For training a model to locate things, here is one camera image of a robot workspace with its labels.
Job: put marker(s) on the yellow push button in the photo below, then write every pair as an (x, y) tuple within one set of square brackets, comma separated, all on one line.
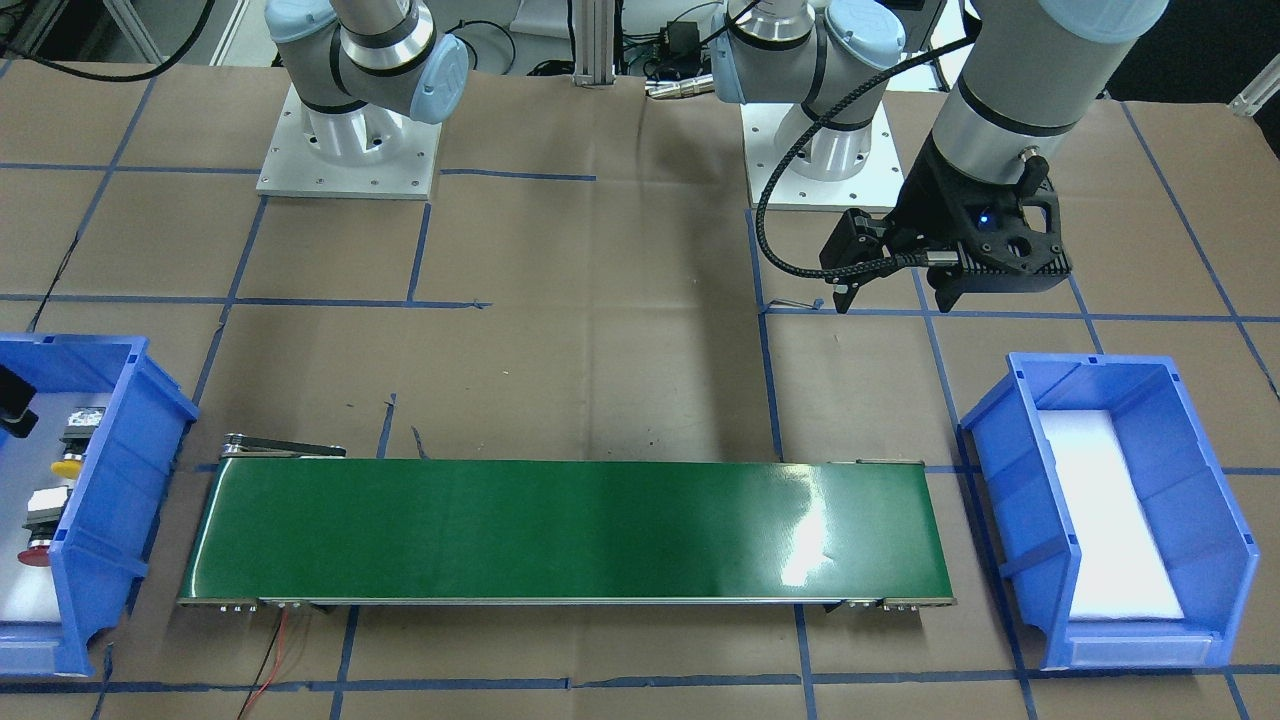
[(76, 437)]

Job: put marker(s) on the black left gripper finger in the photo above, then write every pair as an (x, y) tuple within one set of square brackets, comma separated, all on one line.
[(858, 238), (948, 286)]

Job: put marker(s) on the blue source bin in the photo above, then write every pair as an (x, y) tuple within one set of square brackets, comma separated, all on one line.
[(1199, 529)]

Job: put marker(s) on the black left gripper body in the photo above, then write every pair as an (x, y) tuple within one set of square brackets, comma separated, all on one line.
[(932, 205)]

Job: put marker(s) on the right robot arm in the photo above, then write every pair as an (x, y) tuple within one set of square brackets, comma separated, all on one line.
[(129, 208)]

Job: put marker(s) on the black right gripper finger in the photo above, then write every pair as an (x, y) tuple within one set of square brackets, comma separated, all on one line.
[(17, 416)]

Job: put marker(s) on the green conveyor belt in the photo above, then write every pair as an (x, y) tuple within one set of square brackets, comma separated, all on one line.
[(365, 531)]

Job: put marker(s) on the red push button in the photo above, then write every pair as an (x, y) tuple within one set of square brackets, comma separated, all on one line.
[(44, 510)]

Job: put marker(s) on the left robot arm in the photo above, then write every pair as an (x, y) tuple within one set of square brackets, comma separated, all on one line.
[(1033, 69)]

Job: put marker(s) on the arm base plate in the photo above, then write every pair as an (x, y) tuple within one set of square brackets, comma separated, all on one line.
[(350, 150), (836, 170)]

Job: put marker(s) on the blue destination bin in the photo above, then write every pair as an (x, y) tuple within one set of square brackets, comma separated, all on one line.
[(100, 549)]

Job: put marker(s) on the aluminium frame post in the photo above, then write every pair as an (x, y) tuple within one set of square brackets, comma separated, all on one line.
[(594, 37)]

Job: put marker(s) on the white foam pad destination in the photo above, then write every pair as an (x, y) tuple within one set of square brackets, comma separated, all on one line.
[(28, 594)]

